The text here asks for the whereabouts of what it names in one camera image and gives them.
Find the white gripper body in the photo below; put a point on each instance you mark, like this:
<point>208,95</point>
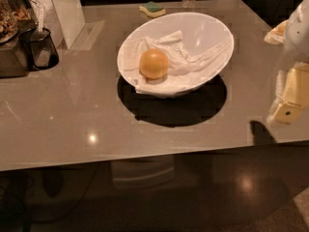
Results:
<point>297,38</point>

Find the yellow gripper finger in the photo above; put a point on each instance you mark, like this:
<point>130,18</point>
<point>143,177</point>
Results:
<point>292,95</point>
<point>276,35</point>

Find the orange fruit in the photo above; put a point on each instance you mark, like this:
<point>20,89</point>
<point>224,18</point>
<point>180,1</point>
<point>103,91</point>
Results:
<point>153,64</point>

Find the white bowl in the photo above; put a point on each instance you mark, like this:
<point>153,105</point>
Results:
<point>200,33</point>

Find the white paper towel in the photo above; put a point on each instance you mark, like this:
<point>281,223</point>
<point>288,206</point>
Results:
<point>185,70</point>

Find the green yellow sponge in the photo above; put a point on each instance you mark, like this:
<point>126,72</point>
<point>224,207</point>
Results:
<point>152,10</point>

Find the white utensil in cup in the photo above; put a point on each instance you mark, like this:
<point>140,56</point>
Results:
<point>41,16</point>

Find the black mesh cup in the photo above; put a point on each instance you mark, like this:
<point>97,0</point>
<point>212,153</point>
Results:
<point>40,48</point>

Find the glass jar of snacks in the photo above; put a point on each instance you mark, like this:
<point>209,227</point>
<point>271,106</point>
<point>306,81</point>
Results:
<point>11,13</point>

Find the dark metal box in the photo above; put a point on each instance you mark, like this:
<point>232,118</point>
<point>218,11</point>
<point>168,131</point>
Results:
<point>14,61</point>

